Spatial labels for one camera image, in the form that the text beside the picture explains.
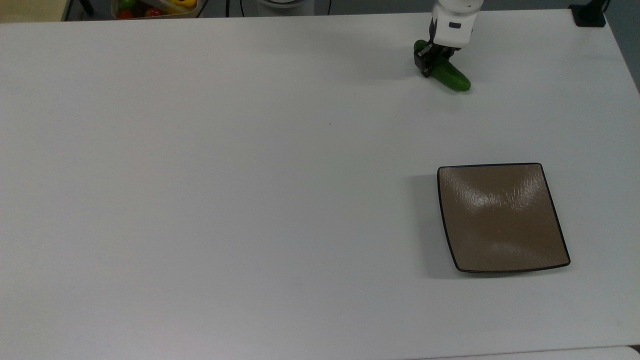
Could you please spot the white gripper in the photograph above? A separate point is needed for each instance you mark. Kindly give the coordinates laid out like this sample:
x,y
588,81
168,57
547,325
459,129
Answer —
x,y
452,27

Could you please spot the green cucumber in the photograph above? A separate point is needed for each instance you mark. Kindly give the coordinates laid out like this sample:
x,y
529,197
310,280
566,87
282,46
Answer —
x,y
452,77

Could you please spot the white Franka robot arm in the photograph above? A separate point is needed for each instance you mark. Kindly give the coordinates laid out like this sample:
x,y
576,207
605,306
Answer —
x,y
457,4

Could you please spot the square brown ceramic plate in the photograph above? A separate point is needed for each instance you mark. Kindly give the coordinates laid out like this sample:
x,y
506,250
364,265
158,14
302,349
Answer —
x,y
502,220

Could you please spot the beige fruit basket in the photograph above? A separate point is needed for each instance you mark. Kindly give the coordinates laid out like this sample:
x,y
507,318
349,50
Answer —
x,y
193,13

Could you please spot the yellow toy fruit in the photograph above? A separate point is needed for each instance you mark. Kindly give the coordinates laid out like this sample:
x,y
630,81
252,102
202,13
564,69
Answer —
x,y
181,5

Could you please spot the small red toy fruit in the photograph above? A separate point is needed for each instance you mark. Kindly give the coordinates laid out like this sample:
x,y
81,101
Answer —
x,y
125,14
153,12

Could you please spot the green toy fruit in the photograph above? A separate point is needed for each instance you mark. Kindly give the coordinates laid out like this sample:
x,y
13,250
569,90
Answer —
x,y
127,4

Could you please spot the black stand leg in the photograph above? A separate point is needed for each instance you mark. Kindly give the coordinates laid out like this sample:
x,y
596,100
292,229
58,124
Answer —
x,y
86,6

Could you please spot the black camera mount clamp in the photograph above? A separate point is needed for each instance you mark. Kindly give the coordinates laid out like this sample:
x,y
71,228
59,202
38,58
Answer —
x,y
589,15

